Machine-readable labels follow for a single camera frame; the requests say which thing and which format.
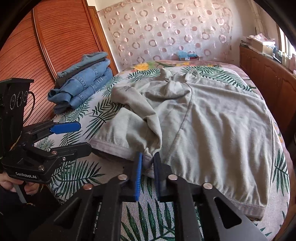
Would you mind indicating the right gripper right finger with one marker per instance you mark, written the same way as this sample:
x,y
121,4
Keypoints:
x,y
162,183

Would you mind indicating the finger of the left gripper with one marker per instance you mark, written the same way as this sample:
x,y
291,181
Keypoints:
x,y
70,152
49,127

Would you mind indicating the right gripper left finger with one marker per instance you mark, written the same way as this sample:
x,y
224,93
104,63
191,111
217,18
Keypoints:
x,y
131,190

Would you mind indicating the grey-green pants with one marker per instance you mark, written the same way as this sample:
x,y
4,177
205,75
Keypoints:
x,y
135,128

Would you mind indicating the person's left hand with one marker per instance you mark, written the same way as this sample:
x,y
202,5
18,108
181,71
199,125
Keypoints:
x,y
9,183

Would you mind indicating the folded blue jeans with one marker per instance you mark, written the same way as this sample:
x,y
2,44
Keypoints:
x,y
79,88

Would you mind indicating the leaf print bed sheet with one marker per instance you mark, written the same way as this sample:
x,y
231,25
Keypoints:
x,y
147,219

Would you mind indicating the folded grey-blue garment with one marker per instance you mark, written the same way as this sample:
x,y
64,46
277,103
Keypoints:
x,y
86,59

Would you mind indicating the wooden louvered wardrobe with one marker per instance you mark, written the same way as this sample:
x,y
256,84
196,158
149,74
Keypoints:
x,y
53,36

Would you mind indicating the pink floral blanket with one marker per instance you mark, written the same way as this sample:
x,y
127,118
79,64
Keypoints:
x,y
210,119

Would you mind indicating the blue tissue box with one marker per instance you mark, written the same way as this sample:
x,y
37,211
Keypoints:
x,y
184,56

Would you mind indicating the pink circle pattern curtain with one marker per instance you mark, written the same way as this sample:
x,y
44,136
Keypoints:
x,y
143,31

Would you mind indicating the long wooden sideboard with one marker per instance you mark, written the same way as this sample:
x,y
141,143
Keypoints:
x,y
277,86

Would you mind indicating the cardboard box on sideboard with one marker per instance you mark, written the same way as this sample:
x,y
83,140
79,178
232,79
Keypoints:
x,y
265,47

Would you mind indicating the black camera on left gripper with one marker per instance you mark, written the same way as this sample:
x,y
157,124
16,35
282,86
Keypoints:
x,y
14,95

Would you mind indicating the window with wooden frame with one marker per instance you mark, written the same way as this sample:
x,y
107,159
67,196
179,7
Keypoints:
x,y
287,50

